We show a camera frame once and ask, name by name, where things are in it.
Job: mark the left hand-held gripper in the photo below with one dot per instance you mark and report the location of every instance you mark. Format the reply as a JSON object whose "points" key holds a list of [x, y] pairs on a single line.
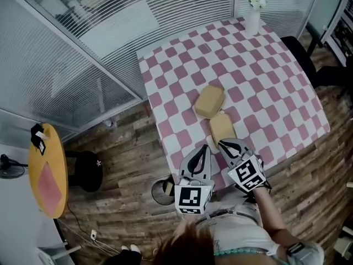
{"points": [[190, 197]]}

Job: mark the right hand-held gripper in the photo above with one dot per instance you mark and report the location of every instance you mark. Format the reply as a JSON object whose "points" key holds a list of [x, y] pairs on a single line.
{"points": [[246, 174]]}

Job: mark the black waste bin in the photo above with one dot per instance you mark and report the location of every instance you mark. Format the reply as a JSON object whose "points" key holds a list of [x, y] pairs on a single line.
{"points": [[158, 193]]}

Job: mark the person's right forearm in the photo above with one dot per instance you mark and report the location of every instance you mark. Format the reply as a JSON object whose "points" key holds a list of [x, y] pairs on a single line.
{"points": [[270, 217]]}

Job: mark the person's white shirt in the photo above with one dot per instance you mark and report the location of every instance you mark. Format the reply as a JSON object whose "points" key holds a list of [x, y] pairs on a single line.
{"points": [[237, 230]]}

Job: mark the pink checkered tablecloth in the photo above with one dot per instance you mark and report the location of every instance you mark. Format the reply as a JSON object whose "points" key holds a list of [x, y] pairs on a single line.
{"points": [[262, 79]]}

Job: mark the clear water bottle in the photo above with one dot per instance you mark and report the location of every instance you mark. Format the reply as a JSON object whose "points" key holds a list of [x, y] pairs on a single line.
{"points": [[108, 123]]}

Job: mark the black round stool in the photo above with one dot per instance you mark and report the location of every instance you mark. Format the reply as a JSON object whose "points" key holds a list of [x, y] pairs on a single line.
{"points": [[86, 172]]}

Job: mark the black office chair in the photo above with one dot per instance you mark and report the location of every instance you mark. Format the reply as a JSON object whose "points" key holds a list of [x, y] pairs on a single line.
{"points": [[303, 57]]}

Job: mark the white power strip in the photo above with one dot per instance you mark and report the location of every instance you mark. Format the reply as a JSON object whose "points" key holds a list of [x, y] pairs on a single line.
{"points": [[93, 234]]}

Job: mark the round yellow wooden table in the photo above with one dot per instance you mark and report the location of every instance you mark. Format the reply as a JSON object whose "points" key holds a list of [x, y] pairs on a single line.
{"points": [[52, 148]]}

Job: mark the pink mat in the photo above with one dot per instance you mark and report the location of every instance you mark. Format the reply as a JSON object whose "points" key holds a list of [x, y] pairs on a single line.
{"points": [[49, 189]]}

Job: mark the white flowers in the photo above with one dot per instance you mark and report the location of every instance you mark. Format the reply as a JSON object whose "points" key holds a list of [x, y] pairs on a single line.
{"points": [[256, 0]]}

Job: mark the small white box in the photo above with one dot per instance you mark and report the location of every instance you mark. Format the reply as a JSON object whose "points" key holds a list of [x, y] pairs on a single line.
{"points": [[41, 135]]}

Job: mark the black device with marker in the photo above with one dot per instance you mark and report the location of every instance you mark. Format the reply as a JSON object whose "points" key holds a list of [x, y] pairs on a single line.
{"points": [[37, 138]]}

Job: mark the black standing fan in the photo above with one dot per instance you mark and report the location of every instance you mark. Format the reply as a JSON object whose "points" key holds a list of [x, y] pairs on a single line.
{"points": [[9, 170]]}

